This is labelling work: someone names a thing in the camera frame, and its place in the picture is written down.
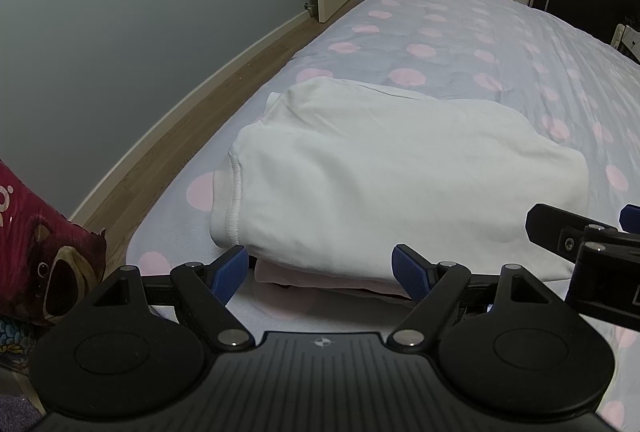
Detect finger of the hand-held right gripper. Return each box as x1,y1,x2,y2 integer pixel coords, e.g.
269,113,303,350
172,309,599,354
524,202,622,259
619,202,640,234

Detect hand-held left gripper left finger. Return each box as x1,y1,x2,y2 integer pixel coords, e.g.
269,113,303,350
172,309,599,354
74,244,254,354

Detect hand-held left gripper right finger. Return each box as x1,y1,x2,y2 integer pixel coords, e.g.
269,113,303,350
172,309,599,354
385,243,567,354

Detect white t-shirt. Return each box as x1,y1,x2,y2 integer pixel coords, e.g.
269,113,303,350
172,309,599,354
209,77,591,300

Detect light pink garment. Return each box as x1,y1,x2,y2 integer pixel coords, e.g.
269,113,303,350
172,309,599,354
252,259,418,302

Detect white nightstand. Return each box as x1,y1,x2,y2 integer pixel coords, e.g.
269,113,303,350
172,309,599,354
612,23,640,65

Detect dark red printed cushion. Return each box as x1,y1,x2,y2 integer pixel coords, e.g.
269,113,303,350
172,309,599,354
0,159,108,328

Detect bed with pink dotted sheet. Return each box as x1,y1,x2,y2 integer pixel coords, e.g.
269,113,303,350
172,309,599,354
125,0,640,432

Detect blue patterned cloth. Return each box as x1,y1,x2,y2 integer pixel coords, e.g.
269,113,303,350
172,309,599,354
0,316,51,365

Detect purple fuzzy mat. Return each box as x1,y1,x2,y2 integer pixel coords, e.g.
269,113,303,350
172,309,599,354
0,393,46,432

